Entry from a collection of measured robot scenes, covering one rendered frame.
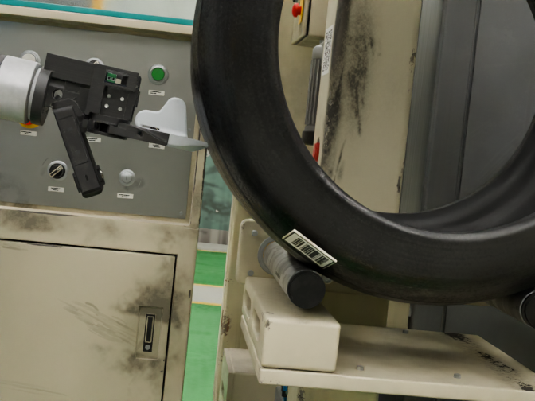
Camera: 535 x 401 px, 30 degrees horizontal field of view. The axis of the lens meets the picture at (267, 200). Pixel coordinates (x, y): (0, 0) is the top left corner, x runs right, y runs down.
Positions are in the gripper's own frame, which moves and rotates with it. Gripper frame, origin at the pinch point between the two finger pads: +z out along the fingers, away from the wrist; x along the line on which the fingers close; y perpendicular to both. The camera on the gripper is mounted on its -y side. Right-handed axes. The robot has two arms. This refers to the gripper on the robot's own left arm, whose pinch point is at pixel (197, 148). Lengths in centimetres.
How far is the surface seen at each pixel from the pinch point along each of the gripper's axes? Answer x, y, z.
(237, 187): -8.0, -3.3, 5.3
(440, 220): 15.7, -2.4, 36.0
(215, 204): 926, -57, 50
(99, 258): 64, -24, -12
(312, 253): -10.9, -8.6, 15.0
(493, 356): 11, -19, 46
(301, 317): -7.0, -16.6, 16.1
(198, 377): 322, -102, 30
